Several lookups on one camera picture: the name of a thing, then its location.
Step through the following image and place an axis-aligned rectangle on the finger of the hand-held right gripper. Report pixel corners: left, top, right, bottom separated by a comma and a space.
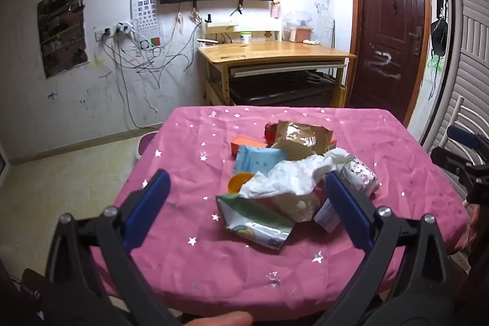
430, 146, 474, 181
447, 125, 489, 159

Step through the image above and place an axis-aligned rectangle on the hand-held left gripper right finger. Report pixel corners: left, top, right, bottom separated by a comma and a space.
324, 170, 459, 326

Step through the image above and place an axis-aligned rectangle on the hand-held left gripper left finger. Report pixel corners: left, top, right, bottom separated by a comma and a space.
45, 169, 184, 326

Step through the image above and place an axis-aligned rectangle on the person's left hand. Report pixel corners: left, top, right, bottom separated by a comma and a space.
182, 311, 253, 326

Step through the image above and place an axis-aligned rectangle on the white blue box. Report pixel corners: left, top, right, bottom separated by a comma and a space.
313, 196, 342, 233

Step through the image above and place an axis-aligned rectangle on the white metal chair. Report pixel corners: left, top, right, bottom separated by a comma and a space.
430, 97, 489, 166

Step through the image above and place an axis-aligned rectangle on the printed small carton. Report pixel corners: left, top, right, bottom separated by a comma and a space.
341, 157, 381, 197

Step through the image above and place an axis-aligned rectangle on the beige packet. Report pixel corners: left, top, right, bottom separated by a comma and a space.
267, 189, 325, 223

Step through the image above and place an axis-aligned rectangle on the pink star tablecloth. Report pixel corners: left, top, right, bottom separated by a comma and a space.
90, 105, 470, 323

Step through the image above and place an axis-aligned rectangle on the brown foil packet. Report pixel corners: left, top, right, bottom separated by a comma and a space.
273, 120, 335, 160

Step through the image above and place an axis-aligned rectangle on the white louvered door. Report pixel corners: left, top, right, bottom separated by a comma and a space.
420, 0, 489, 174

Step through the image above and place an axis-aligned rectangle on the green white snack packet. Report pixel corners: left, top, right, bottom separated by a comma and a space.
216, 193, 296, 252

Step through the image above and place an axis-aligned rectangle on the dark red door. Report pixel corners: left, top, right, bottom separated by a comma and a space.
349, 0, 434, 128

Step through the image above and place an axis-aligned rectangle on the black hanging bag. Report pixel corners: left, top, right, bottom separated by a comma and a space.
431, 7, 449, 57

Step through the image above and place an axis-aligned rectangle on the light blue packet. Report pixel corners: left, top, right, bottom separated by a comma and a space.
234, 145, 287, 176

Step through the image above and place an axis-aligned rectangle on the orange box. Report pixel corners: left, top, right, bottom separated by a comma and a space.
230, 136, 268, 160

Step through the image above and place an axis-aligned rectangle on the black leather bench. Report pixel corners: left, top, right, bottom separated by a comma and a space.
229, 70, 342, 107

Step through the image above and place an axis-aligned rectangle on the wooden desk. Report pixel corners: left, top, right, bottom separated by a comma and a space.
197, 41, 358, 109

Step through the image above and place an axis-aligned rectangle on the white power strip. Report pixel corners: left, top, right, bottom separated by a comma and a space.
112, 20, 135, 37

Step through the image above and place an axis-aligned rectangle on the pink box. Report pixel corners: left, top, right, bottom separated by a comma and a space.
290, 26, 314, 43

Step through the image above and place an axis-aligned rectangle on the white desk riser shelf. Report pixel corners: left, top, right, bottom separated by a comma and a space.
204, 20, 283, 44

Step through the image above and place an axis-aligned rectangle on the transparent plastic container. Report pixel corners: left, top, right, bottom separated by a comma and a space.
283, 11, 316, 40

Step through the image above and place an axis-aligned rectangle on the eye chart poster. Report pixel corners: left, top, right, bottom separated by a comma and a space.
131, 0, 164, 48

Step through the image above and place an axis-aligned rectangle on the brass door handle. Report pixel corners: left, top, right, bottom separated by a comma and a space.
407, 26, 424, 57

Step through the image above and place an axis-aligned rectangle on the tangle of cables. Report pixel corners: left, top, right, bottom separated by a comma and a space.
99, 11, 203, 128

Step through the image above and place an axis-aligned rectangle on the wall niche with shelves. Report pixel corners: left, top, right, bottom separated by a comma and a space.
37, 0, 89, 79

